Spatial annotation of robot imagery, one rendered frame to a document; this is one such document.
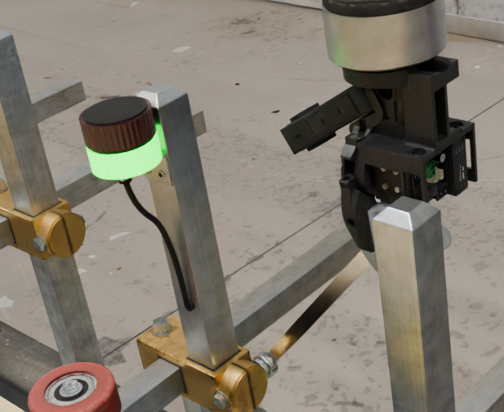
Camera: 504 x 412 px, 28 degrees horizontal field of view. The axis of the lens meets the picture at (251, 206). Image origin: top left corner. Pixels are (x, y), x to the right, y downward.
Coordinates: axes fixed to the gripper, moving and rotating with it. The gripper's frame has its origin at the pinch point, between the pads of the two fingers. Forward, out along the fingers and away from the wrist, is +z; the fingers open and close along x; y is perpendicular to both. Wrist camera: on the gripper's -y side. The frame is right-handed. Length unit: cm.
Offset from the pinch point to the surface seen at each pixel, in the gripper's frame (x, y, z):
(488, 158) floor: 180, -106, 98
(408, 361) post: -9.8, 9.1, -0.1
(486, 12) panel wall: 265, -159, 87
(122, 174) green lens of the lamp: -15.0, -14.2, -13.0
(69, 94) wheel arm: 17, -69, 3
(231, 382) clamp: -9.7, -12.4, 11.3
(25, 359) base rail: -8, -56, 28
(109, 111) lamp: -13.3, -16.4, -17.4
